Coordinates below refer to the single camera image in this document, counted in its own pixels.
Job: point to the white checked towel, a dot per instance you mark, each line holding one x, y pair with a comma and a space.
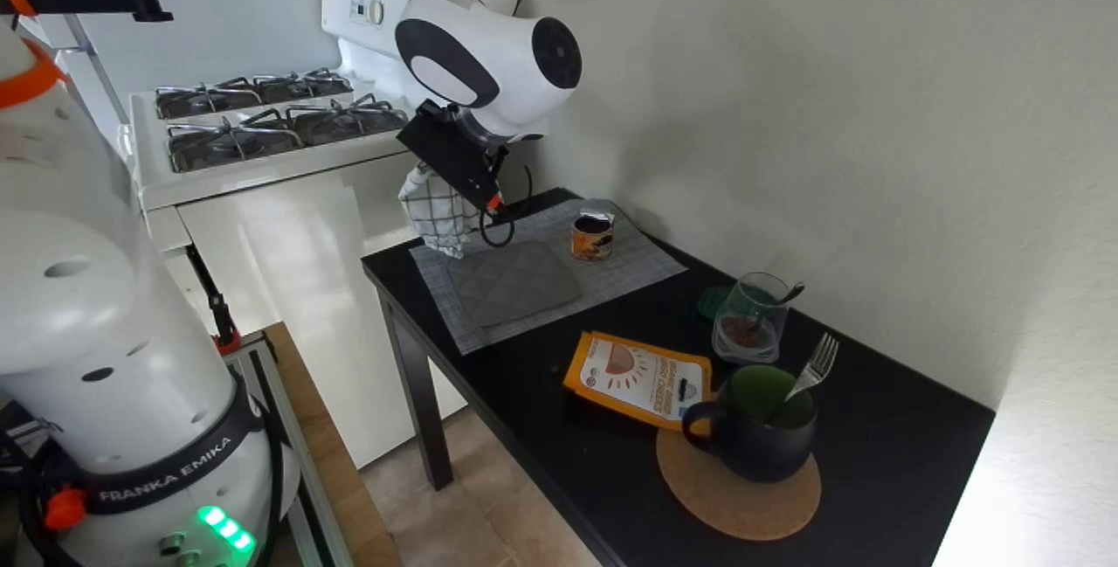
434, 213

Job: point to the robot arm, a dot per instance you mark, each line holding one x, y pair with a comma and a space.
96, 305

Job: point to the open orange tin can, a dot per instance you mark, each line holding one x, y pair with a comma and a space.
592, 241

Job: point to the grey quilted pot holder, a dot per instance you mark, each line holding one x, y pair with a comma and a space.
515, 283

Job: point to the grey woven placemat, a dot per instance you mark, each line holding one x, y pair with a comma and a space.
638, 266

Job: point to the orange snack pouch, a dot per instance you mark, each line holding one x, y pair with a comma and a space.
638, 382

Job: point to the green lid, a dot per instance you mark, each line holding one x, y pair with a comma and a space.
709, 303

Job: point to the clear drinking glass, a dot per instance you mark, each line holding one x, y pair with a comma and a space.
749, 331

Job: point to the black spoon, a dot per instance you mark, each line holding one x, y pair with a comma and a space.
790, 293

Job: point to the stove burner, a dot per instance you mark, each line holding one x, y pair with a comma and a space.
203, 100
348, 120
301, 84
229, 145

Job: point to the oven door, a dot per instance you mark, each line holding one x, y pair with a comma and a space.
297, 287

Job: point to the white gas stove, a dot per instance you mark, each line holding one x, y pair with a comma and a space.
288, 226

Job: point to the black mug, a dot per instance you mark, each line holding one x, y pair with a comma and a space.
755, 445

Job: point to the silver fork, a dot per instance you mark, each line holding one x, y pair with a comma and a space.
817, 362

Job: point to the round cork coaster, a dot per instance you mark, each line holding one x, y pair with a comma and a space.
725, 506

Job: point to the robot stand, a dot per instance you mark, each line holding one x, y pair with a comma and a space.
323, 462

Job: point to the black and red bar clamp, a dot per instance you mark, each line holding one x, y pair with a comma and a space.
218, 309

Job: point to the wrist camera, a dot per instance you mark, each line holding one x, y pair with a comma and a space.
450, 156

